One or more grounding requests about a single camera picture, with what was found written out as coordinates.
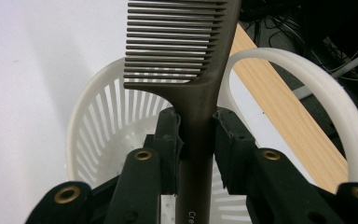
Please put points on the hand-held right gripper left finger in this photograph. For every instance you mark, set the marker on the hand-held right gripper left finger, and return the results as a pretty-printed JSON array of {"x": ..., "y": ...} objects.
[{"x": 143, "y": 174}]

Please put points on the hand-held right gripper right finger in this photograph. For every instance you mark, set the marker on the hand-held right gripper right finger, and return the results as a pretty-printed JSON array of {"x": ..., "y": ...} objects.
[{"x": 248, "y": 168}]

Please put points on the white plastic basket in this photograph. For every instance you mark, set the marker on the white plastic basket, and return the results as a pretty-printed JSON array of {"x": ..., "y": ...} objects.
[{"x": 105, "y": 124}]

